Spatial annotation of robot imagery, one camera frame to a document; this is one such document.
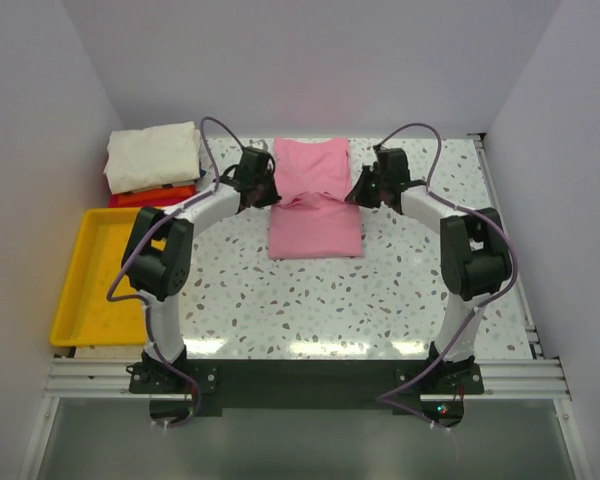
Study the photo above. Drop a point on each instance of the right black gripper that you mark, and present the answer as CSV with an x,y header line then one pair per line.
x,y
358,196

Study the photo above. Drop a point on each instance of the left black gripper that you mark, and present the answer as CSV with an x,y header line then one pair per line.
x,y
272,197

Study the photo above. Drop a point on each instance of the pink t shirt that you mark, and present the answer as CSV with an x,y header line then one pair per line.
x,y
312,220

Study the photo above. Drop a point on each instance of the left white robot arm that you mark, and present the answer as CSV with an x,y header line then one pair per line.
x,y
157,258

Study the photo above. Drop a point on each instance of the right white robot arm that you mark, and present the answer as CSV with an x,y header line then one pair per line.
x,y
476,263

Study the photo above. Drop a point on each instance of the folded orange t shirt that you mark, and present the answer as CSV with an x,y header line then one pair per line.
x,y
180,191

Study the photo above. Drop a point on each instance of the folded cream t shirt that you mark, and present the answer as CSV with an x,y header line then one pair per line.
x,y
151,157

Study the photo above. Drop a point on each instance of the folded red t shirt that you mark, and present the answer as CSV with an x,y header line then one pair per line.
x,y
141,200

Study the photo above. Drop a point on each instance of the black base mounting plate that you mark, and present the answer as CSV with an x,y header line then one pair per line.
x,y
206,388

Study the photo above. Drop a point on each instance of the yellow plastic tray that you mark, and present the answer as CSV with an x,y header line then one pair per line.
x,y
84,316

